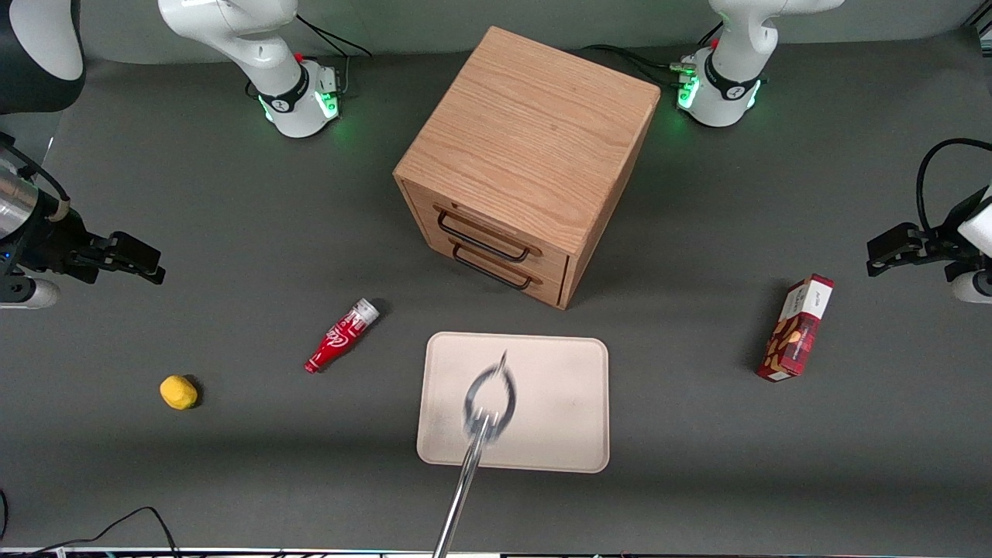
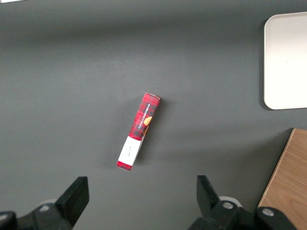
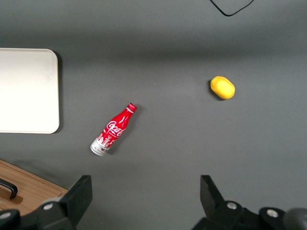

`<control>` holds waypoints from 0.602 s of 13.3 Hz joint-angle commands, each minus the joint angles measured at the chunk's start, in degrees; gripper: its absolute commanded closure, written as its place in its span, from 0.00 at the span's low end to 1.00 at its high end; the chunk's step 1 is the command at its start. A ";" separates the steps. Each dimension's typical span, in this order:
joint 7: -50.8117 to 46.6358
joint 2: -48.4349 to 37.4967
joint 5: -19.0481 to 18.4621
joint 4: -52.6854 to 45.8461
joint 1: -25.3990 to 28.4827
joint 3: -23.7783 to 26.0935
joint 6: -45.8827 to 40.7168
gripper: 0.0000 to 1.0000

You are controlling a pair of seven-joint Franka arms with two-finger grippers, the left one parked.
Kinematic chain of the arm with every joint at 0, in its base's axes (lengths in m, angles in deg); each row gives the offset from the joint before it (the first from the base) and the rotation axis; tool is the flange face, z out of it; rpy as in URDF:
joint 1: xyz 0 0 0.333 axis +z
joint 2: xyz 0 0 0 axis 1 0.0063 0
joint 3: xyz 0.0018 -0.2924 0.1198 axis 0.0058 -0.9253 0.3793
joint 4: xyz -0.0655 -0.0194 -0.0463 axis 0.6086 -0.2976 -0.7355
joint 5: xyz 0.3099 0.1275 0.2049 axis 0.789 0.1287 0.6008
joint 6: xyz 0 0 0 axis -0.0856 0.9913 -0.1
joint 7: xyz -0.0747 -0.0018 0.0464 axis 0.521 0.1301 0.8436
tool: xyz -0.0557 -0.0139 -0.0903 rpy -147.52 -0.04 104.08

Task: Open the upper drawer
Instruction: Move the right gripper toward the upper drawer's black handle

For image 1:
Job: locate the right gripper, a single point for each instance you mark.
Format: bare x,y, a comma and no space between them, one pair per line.
56,242

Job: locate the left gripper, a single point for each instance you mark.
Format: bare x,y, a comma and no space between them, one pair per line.
942,240

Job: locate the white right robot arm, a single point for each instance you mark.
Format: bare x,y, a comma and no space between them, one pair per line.
263,46

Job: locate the wooden drawer cabinet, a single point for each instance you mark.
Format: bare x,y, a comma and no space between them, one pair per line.
535,132

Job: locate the red cookie box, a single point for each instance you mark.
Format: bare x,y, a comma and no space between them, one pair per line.
798,329

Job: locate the yellow lemon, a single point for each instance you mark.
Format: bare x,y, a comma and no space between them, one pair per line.
178,392

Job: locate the red cola bottle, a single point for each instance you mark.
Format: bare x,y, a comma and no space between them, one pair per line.
341,335

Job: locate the beige plastic tray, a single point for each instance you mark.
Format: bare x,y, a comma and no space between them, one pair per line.
566,403

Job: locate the metal whisk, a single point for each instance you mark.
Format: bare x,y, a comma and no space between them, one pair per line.
463,488

